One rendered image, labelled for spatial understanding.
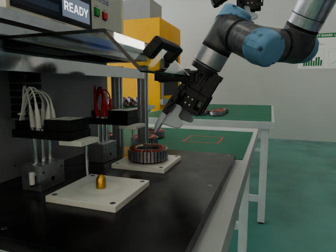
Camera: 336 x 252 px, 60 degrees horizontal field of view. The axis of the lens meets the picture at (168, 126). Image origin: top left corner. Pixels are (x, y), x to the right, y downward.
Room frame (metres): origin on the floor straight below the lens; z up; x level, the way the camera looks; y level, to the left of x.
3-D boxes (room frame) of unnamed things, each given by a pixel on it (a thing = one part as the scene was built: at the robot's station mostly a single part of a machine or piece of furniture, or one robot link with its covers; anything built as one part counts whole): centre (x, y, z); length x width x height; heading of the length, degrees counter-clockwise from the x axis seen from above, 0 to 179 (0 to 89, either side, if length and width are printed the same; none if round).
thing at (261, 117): (2.99, -0.50, 0.37); 1.85 x 1.10 x 0.75; 161
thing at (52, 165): (0.62, 0.27, 0.80); 0.07 x 0.05 x 0.06; 161
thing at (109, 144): (0.85, 0.19, 0.80); 0.07 x 0.05 x 0.06; 161
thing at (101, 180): (0.57, 0.14, 0.80); 0.02 x 0.02 x 0.03
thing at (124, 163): (0.80, 0.06, 0.78); 0.15 x 0.15 x 0.01; 71
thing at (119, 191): (0.57, 0.14, 0.78); 0.15 x 0.15 x 0.01; 71
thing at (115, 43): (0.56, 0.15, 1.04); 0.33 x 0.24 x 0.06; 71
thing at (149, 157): (0.80, 0.06, 0.80); 0.11 x 0.11 x 0.04
